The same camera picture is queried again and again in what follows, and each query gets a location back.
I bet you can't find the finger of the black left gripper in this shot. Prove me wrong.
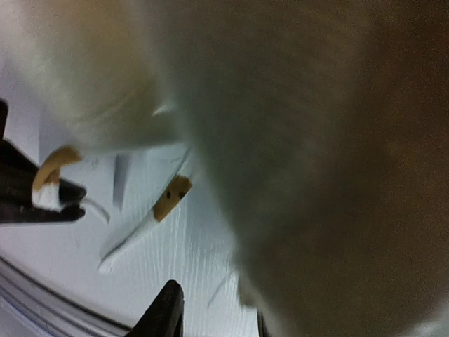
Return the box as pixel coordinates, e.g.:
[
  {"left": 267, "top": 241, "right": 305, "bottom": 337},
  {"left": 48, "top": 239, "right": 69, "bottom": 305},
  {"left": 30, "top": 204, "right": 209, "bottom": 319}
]
[
  {"left": 0, "top": 100, "right": 88, "bottom": 208},
  {"left": 1, "top": 205, "right": 86, "bottom": 225}
]

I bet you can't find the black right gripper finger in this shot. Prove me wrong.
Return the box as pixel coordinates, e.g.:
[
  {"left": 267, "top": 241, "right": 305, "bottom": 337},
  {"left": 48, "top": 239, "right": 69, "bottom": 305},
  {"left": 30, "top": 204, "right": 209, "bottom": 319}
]
[{"left": 129, "top": 279, "right": 185, "bottom": 337}]

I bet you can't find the bear print cushion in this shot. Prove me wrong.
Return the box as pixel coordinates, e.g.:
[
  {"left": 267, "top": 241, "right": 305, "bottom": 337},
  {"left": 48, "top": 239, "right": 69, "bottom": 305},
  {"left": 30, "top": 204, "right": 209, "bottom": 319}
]
[{"left": 29, "top": 0, "right": 449, "bottom": 337}]

